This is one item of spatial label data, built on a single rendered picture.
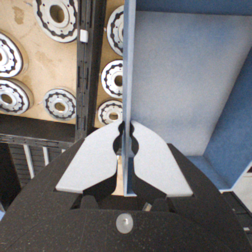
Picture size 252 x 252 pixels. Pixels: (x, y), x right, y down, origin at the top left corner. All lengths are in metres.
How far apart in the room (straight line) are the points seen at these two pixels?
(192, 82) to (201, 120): 0.06
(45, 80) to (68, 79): 0.07
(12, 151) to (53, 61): 0.40
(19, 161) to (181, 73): 0.66
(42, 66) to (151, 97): 0.35
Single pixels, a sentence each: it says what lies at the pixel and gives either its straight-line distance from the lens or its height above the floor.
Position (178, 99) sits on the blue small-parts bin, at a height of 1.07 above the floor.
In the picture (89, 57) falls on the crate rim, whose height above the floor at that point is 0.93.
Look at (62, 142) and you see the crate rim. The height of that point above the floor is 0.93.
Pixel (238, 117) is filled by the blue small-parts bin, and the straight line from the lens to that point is 0.21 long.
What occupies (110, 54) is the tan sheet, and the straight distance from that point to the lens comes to 0.40.
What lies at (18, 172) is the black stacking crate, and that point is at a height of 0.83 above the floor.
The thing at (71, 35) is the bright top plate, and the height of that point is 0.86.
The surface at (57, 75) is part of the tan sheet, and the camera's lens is 0.44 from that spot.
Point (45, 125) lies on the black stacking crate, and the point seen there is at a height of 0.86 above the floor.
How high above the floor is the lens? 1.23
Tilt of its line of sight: 60 degrees down
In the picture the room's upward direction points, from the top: 173 degrees clockwise
